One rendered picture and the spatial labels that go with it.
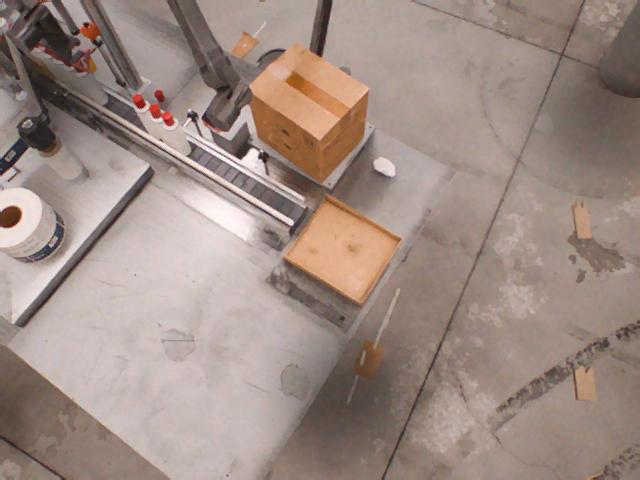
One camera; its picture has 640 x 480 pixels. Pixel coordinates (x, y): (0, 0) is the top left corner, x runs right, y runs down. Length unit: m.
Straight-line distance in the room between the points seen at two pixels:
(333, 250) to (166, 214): 0.59
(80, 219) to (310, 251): 0.78
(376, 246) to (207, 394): 0.70
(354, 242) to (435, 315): 0.94
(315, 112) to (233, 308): 0.66
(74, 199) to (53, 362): 0.54
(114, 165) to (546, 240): 2.06
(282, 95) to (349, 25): 1.83
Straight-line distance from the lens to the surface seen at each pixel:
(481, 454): 2.43
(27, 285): 1.80
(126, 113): 1.96
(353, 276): 1.57
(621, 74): 3.32
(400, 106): 2.95
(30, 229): 1.69
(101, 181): 1.84
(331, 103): 1.53
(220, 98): 1.28
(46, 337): 1.77
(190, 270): 1.65
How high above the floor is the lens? 2.33
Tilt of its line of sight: 69 degrees down
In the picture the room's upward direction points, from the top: 4 degrees counter-clockwise
